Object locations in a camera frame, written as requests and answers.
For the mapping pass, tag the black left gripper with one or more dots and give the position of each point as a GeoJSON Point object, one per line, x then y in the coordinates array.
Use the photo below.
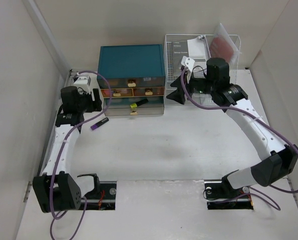
{"type": "Point", "coordinates": [94, 104]}

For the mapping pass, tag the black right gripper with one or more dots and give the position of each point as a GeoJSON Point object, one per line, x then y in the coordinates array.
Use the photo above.
{"type": "Point", "coordinates": [178, 94]}

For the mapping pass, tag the black purple highlighter marker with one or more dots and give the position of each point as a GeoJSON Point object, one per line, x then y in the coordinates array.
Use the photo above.
{"type": "Point", "coordinates": [99, 123]}

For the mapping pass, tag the teal drawer organizer box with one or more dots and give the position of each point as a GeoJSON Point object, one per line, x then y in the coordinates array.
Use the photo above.
{"type": "Point", "coordinates": [130, 73]}

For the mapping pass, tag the grey Canon setup guide booklet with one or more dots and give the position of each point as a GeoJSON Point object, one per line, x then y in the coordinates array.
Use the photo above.
{"type": "Point", "coordinates": [196, 48]}

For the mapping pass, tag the pink yellow highlighter marker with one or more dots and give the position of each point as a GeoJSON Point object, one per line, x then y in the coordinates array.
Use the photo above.
{"type": "Point", "coordinates": [139, 103]}

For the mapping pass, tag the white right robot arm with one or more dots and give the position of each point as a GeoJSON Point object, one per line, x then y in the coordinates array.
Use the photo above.
{"type": "Point", "coordinates": [278, 155]}

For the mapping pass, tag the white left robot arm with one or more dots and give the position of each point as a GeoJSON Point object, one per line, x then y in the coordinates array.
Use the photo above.
{"type": "Point", "coordinates": [56, 190]}

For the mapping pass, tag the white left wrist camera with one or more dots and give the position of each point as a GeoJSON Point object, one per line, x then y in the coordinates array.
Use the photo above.
{"type": "Point", "coordinates": [83, 81]}

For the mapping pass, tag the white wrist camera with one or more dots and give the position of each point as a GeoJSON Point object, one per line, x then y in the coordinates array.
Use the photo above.
{"type": "Point", "coordinates": [187, 65]}
{"type": "Point", "coordinates": [83, 81]}

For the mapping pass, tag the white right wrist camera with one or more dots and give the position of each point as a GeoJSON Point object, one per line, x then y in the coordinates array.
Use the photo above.
{"type": "Point", "coordinates": [187, 65]}

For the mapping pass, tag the white wire mesh file rack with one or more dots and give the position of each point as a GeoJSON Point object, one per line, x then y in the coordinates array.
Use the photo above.
{"type": "Point", "coordinates": [172, 70]}

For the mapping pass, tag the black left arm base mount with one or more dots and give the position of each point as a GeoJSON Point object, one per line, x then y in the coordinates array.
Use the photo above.
{"type": "Point", "coordinates": [98, 193]}

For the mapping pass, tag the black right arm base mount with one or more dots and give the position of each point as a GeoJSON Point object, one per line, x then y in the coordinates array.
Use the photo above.
{"type": "Point", "coordinates": [220, 196]}

